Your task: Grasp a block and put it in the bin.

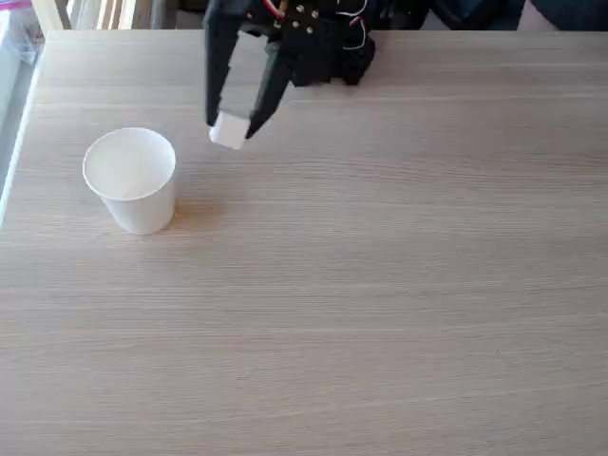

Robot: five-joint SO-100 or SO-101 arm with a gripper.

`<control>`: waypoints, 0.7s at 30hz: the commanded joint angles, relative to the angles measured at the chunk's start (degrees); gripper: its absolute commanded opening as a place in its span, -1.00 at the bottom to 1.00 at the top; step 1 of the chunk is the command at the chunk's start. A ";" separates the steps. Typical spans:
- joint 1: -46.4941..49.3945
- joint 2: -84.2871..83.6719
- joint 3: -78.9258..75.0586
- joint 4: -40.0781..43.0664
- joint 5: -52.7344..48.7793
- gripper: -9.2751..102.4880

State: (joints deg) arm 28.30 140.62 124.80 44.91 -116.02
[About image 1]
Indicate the white cube block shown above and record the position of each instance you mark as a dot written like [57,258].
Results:
[229,132]

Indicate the light wooden chair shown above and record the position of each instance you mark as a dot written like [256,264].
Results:
[100,14]

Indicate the white paper cup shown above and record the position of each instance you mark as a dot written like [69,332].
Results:
[130,176]

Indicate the person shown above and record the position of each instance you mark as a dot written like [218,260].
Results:
[475,12]

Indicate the clear plastic bag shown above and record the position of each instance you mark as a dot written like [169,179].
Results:
[16,28]

